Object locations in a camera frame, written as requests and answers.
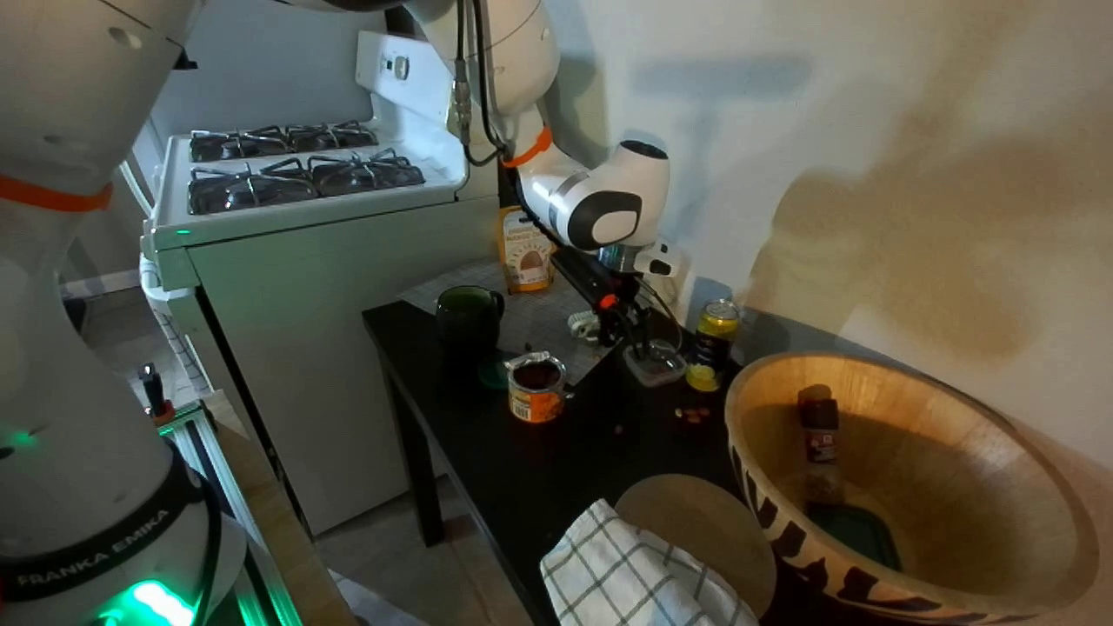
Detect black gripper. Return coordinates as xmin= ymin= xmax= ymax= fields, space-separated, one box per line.
xmin=554 ymin=249 xmax=675 ymax=357

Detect white green scrub brush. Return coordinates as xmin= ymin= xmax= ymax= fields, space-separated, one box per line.
xmin=567 ymin=311 xmax=616 ymax=344

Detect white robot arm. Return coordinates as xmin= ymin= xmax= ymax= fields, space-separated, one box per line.
xmin=0 ymin=0 xmax=669 ymax=626

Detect yellow green bottle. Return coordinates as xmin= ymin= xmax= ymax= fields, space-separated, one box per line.
xmin=684 ymin=298 xmax=740 ymax=395

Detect black side table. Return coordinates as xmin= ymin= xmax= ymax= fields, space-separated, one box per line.
xmin=362 ymin=304 xmax=740 ymax=626

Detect small white orange cup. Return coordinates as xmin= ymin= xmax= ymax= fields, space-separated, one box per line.
xmin=505 ymin=353 xmax=567 ymax=426

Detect yellow food pouch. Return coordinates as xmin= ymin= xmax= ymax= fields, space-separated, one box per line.
xmin=499 ymin=208 xmax=554 ymax=297

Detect dark green mug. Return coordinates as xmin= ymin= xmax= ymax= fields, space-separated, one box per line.
xmin=436 ymin=287 xmax=505 ymax=371

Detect spice bottle in bowl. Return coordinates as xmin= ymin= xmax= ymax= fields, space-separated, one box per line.
xmin=796 ymin=384 xmax=843 ymax=505

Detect round cork coaster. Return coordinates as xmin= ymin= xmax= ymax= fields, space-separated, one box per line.
xmin=616 ymin=473 xmax=775 ymax=617

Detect white checked dish towel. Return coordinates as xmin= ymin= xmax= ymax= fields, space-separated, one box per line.
xmin=538 ymin=501 xmax=760 ymax=626

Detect wooden zebra pattern bowl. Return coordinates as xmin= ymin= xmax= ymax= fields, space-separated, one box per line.
xmin=725 ymin=355 xmax=1100 ymax=626

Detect white gas stove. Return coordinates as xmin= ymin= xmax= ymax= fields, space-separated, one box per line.
xmin=139 ymin=33 xmax=495 ymax=535

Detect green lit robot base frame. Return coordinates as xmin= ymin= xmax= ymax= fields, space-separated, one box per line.
xmin=159 ymin=395 xmax=354 ymax=626

